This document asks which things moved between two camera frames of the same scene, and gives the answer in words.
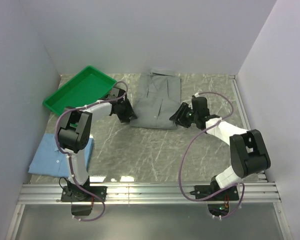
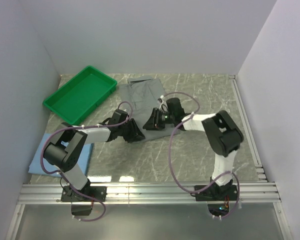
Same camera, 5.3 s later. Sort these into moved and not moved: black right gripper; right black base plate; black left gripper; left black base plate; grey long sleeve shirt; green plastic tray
Moved: black left gripper; black right gripper; grey long sleeve shirt
Not moved: left black base plate; right black base plate; green plastic tray
